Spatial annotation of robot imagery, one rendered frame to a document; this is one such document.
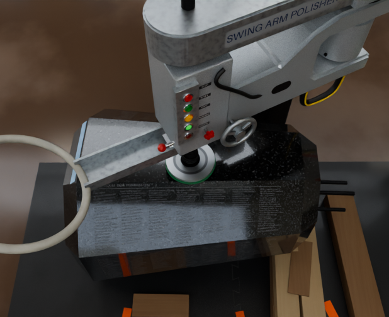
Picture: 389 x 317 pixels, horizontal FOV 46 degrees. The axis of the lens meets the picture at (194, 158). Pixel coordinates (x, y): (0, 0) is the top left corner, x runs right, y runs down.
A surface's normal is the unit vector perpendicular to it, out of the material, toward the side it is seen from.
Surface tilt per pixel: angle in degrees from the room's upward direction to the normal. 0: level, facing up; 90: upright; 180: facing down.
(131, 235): 45
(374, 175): 0
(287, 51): 40
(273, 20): 90
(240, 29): 90
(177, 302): 0
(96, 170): 2
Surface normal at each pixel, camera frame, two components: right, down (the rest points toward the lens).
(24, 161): 0.00, -0.53
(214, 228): 0.01, 0.22
